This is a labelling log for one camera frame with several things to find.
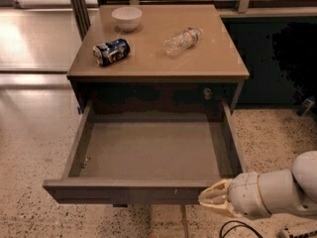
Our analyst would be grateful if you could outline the grey power strip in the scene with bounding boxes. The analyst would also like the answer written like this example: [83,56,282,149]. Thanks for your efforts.
[278,220,317,238]

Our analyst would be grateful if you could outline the black cable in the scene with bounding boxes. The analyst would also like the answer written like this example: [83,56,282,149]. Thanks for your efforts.
[219,219,264,238]

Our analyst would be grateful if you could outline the dark low side cabinet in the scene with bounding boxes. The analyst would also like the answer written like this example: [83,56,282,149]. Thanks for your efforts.
[222,16,317,106]

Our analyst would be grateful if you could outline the clear plastic bottle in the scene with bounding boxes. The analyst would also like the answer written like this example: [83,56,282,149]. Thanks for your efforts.
[163,28,203,57]

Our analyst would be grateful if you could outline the brown drawer cabinet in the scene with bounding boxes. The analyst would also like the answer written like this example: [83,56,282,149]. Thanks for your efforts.
[67,5,249,120]

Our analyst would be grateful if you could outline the blue soda can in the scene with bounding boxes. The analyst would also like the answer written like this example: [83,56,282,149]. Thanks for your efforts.
[93,39,130,66]

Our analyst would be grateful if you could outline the white ceramic bowl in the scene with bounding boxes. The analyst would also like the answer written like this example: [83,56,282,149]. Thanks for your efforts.
[111,7,143,32]

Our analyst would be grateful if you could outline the metal window frame post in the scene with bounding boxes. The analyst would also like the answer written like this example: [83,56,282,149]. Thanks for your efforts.
[70,0,90,40]

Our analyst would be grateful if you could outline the grey top drawer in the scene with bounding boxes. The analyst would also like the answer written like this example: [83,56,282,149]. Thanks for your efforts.
[43,102,246,205]

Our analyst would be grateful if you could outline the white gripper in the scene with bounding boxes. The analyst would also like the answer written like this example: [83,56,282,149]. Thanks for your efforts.
[198,172,270,220]

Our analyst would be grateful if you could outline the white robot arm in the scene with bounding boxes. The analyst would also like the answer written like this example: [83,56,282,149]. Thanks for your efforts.
[198,151,317,220]

